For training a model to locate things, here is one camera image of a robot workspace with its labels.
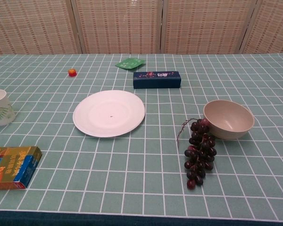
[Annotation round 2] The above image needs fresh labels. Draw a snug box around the dark purple grape bunch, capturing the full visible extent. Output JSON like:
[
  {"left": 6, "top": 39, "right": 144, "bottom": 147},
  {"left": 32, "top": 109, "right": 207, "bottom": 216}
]
[{"left": 176, "top": 118, "right": 217, "bottom": 190}]

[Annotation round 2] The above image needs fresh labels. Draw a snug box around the long dark blue box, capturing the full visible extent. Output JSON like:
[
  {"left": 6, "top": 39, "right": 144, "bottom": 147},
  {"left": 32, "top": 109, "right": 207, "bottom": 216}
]
[{"left": 133, "top": 71, "right": 182, "bottom": 89}]

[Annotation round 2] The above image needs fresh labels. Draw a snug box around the white floral mug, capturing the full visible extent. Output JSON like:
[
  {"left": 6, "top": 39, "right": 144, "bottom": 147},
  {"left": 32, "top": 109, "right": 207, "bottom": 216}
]
[{"left": 0, "top": 89, "right": 16, "bottom": 127}]

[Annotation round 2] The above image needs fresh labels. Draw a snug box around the green checked tablecloth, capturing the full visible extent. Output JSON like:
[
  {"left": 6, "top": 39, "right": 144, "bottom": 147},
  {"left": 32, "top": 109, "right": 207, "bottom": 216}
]
[{"left": 0, "top": 53, "right": 283, "bottom": 226}]

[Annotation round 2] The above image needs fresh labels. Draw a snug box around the green foil packet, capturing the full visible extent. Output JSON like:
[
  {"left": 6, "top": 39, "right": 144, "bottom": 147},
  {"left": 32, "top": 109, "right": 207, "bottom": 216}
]
[{"left": 115, "top": 57, "right": 144, "bottom": 70}]

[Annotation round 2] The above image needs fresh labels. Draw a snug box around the white round plate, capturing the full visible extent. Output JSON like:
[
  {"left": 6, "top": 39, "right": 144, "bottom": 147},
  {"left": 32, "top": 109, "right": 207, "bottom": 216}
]
[{"left": 72, "top": 89, "right": 146, "bottom": 138}]

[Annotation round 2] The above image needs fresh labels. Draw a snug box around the off-white bowl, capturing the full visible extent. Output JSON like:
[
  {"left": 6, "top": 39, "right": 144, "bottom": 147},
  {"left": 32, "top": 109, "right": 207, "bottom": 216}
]
[{"left": 203, "top": 99, "right": 255, "bottom": 140}]

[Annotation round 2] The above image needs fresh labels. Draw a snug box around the bamboo folding screen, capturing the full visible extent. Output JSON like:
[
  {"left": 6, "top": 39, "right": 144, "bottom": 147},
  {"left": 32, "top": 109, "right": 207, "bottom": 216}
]
[{"left": 0, "top": 0, "right": 283, "bottom": 59}]

